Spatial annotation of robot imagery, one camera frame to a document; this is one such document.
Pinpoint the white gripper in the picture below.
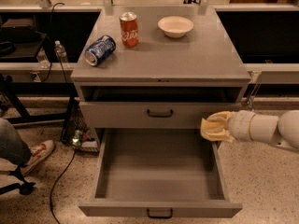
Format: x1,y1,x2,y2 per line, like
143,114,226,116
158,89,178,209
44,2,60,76
201,110,278,143

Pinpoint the yellow sponge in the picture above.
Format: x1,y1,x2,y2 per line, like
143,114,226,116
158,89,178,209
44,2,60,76
200,119,228,133

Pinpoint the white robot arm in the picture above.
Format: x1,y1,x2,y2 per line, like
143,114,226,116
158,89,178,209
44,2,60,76
200,110,299,151

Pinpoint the grey drawer cabinet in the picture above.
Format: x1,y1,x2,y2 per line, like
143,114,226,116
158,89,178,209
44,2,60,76
70,5,252,147

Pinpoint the open grey lower drawer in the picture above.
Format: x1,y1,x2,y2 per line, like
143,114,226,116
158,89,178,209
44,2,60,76
78,129,242,219

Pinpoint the closed grey upper drawer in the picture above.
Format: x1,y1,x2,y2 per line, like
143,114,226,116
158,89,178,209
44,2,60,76
79,102,240,129

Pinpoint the white bowl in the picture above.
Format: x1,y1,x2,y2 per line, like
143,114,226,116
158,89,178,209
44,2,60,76
158,16,193,38

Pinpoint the red soda can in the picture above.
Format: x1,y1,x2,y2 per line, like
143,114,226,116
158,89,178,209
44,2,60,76
120,12,138,48

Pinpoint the blue soda can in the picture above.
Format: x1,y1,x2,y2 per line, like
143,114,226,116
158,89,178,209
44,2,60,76
84,35,116,66

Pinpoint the clear water bottle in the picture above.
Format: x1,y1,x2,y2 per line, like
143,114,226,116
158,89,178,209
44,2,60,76
54,40,68,63

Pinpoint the white and red sneaker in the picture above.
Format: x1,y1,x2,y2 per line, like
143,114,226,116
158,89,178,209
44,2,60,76
21,140,55,175

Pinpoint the black chair base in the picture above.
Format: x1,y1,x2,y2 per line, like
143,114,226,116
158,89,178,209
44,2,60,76
0,167,36,195

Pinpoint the black wire basket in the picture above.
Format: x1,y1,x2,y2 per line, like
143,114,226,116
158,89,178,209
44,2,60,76
60,104,99,153

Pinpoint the black floor cable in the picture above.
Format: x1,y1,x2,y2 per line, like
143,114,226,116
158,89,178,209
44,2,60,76
49,148,78,224

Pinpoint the black table frame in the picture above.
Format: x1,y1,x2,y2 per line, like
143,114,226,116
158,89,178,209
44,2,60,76
0,73,78,126

